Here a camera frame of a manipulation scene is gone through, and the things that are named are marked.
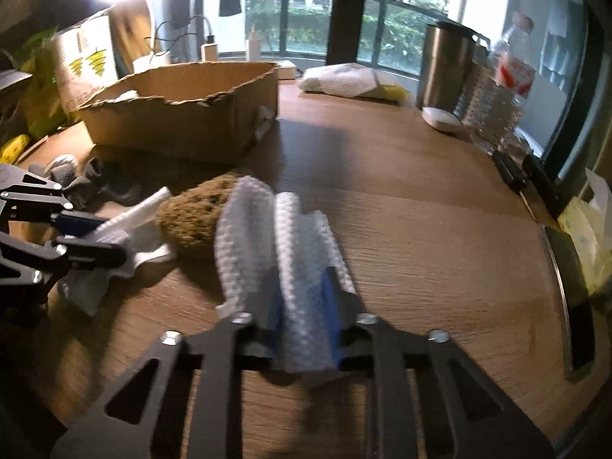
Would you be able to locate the white small bottle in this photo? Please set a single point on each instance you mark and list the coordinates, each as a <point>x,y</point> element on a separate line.
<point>252,45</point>

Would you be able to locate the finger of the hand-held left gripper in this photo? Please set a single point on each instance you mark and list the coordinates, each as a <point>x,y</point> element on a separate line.
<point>98,254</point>
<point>79,222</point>

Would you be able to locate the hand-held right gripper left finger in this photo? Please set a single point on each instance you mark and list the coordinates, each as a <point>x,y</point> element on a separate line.
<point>268,318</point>

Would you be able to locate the black smartphone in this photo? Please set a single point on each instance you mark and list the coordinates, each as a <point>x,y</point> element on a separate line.
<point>571,296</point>

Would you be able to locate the brown sponge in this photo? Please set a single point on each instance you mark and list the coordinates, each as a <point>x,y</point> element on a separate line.
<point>193,215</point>

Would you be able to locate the white bubble mailer package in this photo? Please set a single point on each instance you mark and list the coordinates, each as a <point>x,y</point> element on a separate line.
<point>354,83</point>

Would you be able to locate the yellow green plush toy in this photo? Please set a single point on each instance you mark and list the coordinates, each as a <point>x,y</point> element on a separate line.
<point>28,100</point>

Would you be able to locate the cardboard box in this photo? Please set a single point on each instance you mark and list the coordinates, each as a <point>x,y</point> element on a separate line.
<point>191,110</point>

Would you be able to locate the white cloth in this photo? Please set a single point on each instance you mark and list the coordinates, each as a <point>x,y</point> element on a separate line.
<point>119,248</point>

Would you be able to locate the yellow tissue pack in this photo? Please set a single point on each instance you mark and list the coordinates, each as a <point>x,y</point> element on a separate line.
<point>585,234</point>

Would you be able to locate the white printed carton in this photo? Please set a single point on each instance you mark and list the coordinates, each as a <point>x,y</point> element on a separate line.
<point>86,67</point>

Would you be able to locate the perforated metal holder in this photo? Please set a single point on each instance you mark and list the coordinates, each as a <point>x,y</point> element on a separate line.
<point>475,95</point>

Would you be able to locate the white charger adapter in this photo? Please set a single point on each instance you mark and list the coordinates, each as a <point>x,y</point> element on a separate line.
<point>209,50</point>

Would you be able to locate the clear plastic water bottle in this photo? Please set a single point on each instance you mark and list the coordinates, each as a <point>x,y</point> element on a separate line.
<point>504,91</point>

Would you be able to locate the bubble wrap sheet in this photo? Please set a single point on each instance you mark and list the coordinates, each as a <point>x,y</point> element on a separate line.
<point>287,258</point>

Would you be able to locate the white oval soap dish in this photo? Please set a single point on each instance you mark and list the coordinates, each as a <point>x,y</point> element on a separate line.
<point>441,119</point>

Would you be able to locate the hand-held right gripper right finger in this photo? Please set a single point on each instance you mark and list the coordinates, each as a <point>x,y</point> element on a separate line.
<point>331,318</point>

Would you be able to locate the dark grey socks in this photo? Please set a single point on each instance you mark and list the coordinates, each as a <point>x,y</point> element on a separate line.
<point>91,179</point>

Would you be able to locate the steel cylinder container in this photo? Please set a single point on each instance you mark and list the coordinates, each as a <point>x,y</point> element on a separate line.
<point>444,69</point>

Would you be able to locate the black clip tool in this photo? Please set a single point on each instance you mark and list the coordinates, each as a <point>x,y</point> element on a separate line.
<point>526,177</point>

